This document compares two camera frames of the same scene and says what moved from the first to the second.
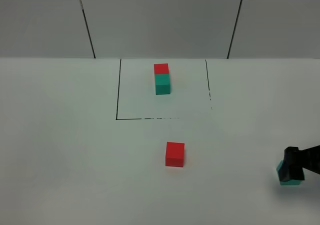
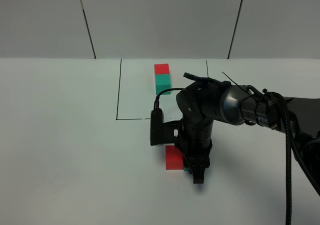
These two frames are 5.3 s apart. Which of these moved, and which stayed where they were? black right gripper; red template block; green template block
Moved: black right gripper
Stayed: red template block; green template block
